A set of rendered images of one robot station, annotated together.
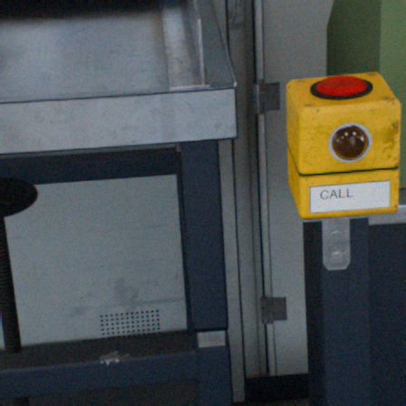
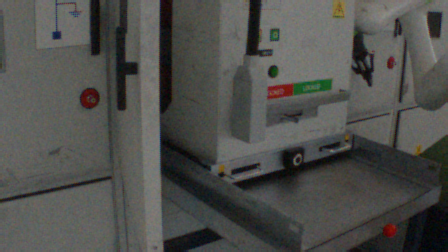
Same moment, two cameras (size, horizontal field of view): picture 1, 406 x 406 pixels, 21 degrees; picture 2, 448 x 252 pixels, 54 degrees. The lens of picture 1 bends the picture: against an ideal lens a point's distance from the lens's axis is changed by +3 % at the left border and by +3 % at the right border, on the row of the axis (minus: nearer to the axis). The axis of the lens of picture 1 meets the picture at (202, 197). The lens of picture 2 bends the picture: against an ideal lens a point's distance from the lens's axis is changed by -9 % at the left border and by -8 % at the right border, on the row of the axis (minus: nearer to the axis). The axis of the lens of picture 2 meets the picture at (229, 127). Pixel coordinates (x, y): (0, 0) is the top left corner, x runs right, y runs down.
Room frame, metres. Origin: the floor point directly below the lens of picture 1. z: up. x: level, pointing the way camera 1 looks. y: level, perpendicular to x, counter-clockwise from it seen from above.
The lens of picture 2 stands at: (0.45, 1.14, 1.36)
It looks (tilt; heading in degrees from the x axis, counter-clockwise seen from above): 17 degrees down; 325
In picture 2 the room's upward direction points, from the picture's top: 2 degrees clockwise
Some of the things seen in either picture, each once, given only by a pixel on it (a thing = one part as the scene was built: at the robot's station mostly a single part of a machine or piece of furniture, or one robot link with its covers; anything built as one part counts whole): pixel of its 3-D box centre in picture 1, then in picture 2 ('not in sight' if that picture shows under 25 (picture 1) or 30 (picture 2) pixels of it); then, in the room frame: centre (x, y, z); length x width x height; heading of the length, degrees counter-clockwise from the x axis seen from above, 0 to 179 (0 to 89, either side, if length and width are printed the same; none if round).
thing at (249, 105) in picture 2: not in sight; (248, 102); (1.30, 0.49, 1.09); 0.08 x 0.05 x 0.17; 2
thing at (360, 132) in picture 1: (351, 145); not in sight; (0.82, -0.12, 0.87); 0.03 x 0.01 x 0.03; 92
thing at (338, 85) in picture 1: (341, 91); not in sight; (0.86, -0.12, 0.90); 0.04 x 0.04 x 0.02
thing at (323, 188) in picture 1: (341, 146); not in sight; (0.86, -0.12, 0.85); 0.08 x 0.08 x 0.10; 2
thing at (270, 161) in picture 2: not in sight; (285, 154); (1.39, 0.28, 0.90); 0.54 x 0.05 x 0.06; 92
